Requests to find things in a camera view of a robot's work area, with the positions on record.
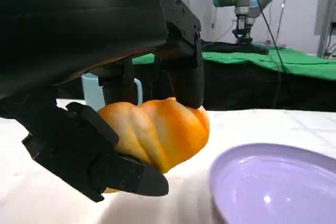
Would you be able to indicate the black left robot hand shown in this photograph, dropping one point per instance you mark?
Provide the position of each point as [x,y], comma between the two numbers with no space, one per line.
[65,24]

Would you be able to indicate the orange and white bread roll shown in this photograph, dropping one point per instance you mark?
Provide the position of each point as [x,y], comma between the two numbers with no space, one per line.
[162,134]

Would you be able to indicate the pale green mug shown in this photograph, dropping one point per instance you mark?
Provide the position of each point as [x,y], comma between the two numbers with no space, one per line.
[90,90]

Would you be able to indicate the green cloth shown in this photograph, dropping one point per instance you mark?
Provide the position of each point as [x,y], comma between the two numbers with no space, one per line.
[236,58]

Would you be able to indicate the black workshop robot gripper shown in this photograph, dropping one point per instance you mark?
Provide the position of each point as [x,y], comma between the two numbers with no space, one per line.
[242,28]

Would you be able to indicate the black table drape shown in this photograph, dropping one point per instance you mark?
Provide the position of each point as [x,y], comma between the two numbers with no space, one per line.
[249,90]

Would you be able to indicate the grey machine cabinet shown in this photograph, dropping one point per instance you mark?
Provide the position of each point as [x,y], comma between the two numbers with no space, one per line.
[325,11]

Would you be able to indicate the lilac plate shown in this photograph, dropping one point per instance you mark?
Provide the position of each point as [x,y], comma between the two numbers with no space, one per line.
[275,182]

